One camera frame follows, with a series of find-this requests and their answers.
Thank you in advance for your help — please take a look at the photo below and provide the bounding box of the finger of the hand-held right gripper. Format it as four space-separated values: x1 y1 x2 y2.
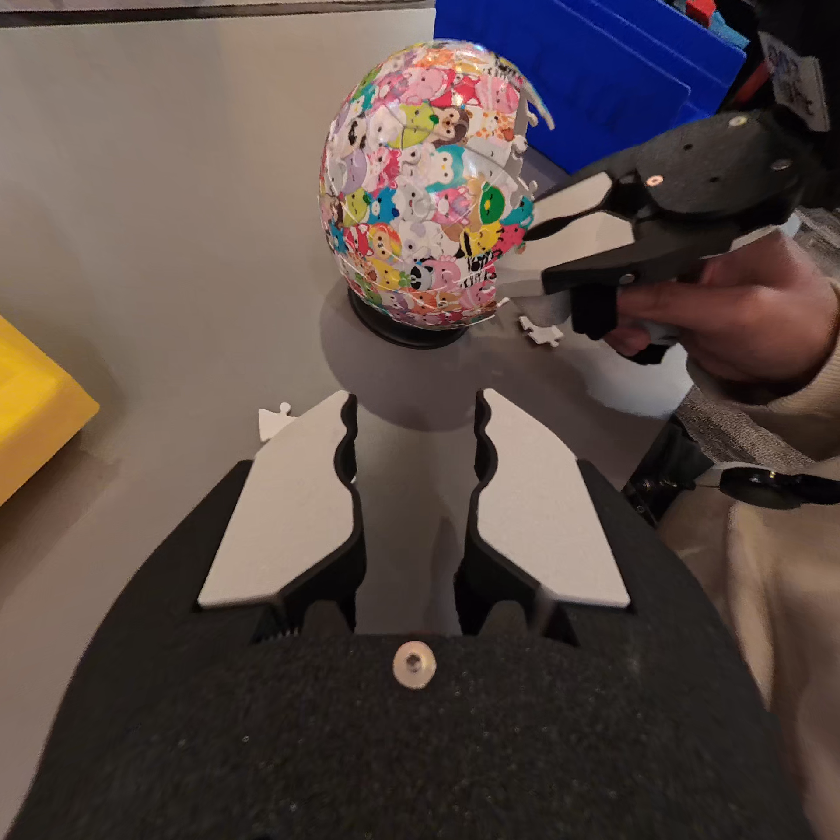
523 167 647 240
497 217 644 300

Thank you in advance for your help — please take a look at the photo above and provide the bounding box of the person's right forearm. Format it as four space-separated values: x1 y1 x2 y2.
775 283 840 454

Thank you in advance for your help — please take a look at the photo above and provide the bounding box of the yellow plastic bin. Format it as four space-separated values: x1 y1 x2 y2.
0 315 101 506

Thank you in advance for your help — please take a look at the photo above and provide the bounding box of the black lanyard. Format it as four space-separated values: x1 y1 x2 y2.
716 466 840 510

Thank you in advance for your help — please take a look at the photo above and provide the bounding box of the white puzzle piece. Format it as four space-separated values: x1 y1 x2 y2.
258 401 298 442
518 313 565 350

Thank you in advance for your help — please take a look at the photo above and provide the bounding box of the person's right hand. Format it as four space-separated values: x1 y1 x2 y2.
607 233 840 389

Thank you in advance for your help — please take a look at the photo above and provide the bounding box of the blue plastic bin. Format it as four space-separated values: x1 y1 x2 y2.
434 0 749 178

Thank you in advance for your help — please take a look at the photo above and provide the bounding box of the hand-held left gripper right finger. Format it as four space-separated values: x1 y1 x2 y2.
460 389 631 611

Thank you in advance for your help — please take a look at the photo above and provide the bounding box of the beige hoodie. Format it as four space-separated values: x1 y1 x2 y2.
657 394 840 840

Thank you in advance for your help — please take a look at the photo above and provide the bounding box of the colourful puzzle ball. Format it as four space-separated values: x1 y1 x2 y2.
319 40 536 329

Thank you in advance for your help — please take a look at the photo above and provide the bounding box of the black ball stand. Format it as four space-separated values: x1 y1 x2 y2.
348 289 473 349

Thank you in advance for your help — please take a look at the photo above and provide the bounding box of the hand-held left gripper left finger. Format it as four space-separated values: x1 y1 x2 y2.
197 390 362 611

